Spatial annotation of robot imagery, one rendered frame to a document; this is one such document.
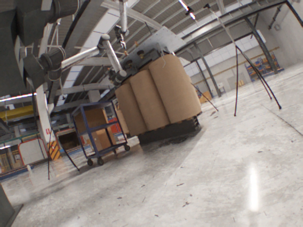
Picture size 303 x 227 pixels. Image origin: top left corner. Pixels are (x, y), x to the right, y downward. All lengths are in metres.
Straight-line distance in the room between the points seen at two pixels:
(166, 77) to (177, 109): 0.44
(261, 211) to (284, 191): 0.10
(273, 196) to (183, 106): 1.37
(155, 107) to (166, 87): 0.34
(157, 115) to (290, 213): 1.73
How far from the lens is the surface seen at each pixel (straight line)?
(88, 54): 2.06
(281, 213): 0.44
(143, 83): 1.87
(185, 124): 1.76
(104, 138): 2.66
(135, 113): 2.08
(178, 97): 1.58
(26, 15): 0.91
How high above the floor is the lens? 0.36
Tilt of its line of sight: 2 degrees up
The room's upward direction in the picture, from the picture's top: 21 degrees counter-clockwise
